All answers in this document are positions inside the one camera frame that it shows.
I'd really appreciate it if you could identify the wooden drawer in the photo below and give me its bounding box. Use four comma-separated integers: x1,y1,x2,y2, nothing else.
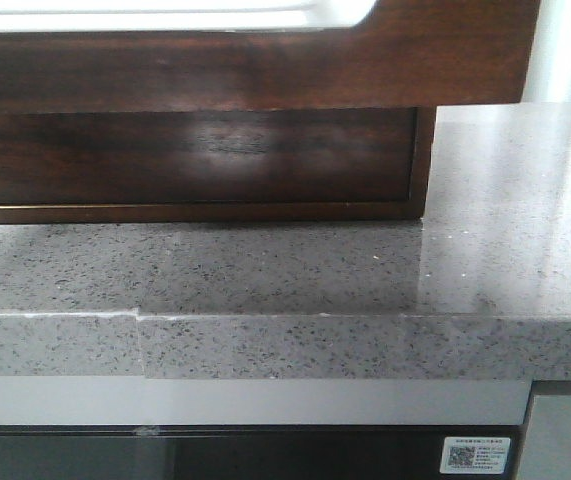
0,1,539,113
0,108,416,206

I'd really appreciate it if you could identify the dark wooden drawer cabinet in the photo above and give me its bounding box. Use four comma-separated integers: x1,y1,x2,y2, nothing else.
0,107,436,224

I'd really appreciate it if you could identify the white tray in drawer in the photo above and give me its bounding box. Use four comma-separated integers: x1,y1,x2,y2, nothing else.
0,0,376,33

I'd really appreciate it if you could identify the white QR code sticker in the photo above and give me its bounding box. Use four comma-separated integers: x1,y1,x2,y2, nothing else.
439,437,512,475

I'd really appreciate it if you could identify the white corrugated back panel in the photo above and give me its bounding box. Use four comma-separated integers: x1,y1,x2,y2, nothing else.
522,0,571,103

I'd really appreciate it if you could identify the grey cabinet door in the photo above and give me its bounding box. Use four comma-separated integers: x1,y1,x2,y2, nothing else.
516,381,571,479

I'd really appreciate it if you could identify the black glass appliance door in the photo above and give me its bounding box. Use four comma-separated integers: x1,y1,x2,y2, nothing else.
0,425,521,479

